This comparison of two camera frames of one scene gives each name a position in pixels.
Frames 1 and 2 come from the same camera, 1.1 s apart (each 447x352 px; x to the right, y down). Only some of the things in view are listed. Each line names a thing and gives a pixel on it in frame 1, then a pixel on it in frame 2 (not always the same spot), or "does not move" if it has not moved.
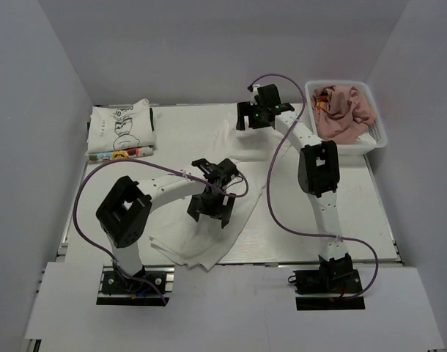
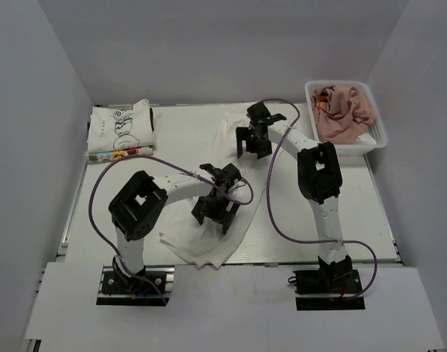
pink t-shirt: [341, 114] does not move
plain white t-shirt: [366, 138] does not move
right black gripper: [245, 109] -> [242, 134]
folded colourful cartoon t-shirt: [129, 152] does not move
